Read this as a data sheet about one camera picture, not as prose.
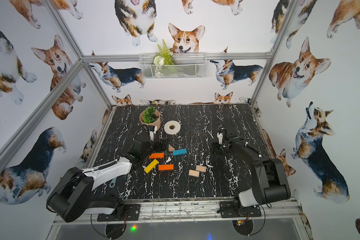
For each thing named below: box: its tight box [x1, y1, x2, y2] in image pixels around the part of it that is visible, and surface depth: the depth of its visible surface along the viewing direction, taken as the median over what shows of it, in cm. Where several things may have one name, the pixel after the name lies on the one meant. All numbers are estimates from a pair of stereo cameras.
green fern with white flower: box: [153, 39, 175, 78], surface depth 85 cm
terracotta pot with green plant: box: [139, 106, 161, 130], surface depth 99 cm
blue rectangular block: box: [172, 148, 188, 156], surface depth 97 cm
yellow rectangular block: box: [144, 158, 160, 174], surface depth 91 cm
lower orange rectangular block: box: [158, 164, 174, 171], surface depth 90 cm
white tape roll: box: [164, 120, 181, 135], surface depth 109 cm
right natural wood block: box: [196, 165, 207, 173], surface depth 90 cm
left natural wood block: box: [188, 169, 200, 177], surface depth 87 cm
